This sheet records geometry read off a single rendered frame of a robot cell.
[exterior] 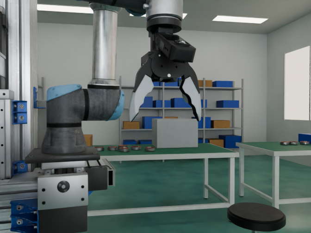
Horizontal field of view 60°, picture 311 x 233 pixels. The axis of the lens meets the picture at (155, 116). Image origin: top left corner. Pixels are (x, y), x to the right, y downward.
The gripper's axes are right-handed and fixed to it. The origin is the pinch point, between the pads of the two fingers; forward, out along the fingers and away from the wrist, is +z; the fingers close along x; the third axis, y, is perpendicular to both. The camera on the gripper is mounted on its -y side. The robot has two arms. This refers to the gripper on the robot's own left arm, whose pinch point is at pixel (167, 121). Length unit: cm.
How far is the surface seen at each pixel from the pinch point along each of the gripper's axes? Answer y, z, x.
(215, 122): 533, 23, -325
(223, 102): 528, -25, -342
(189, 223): 206, 115, -102
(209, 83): 535, -72, -309
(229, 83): 526, -73, -357
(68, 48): 636, -156, 18
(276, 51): 518, -160, -492
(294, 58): 449, -128, -482
